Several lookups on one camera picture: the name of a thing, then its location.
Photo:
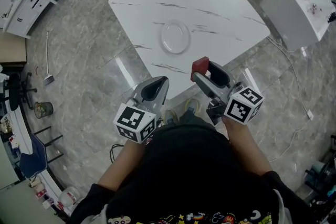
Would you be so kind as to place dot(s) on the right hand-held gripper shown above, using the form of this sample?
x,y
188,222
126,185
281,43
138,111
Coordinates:
x,y
241,107

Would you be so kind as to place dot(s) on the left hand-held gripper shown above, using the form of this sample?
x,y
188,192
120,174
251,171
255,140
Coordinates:
x,y
131,123

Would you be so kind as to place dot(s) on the black office chair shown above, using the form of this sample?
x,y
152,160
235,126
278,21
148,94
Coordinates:
x,y
15,91

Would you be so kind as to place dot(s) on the clear glass plate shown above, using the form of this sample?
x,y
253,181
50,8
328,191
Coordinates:
x,y
175,37

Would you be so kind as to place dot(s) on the white drawer cabinet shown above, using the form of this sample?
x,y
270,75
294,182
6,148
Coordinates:
x,y
26,8

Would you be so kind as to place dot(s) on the large white plastic bottle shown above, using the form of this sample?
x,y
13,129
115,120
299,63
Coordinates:
x,y
68,196

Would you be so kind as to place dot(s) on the blue chair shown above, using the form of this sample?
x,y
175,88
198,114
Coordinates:
x,y
34,157

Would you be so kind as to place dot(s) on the curved white counter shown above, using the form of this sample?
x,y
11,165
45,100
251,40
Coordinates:
x,y
22,128

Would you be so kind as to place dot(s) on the red block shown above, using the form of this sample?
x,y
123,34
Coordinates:
x,y
199,65

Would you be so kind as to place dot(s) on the person's dark trousers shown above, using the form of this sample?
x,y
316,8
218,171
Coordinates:
x,y
193,118

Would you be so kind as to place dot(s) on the black equipment cart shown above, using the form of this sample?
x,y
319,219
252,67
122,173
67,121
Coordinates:
x,y
323,178

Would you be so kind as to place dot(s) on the white power strip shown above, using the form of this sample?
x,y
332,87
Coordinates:
x,y
309,115

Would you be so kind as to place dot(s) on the person's shoe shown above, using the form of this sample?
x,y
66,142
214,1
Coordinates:
x,y
170,116
192,105

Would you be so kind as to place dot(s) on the white rectangular basin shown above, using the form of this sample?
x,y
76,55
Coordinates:
x,y
296,10

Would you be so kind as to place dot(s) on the light wooden desk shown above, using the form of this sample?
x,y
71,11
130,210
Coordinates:
x,y
11,47

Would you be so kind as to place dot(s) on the person's left forearm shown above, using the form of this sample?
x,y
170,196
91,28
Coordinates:
x,y
123,165

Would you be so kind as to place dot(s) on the person's black printed shirt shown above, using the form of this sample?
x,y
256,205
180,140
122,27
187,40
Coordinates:
x,y
189,173

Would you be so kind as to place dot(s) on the person's left shoe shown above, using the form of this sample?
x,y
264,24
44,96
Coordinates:
x,y
170,116

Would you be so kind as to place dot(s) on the person's right forearm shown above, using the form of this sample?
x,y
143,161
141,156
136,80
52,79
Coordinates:
x,y
244,147

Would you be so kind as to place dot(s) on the black mesh wastebasket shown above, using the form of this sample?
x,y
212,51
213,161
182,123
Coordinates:
x,y
43,110

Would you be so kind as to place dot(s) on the person's right shoe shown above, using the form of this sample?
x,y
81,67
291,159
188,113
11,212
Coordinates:
x,y
192,105

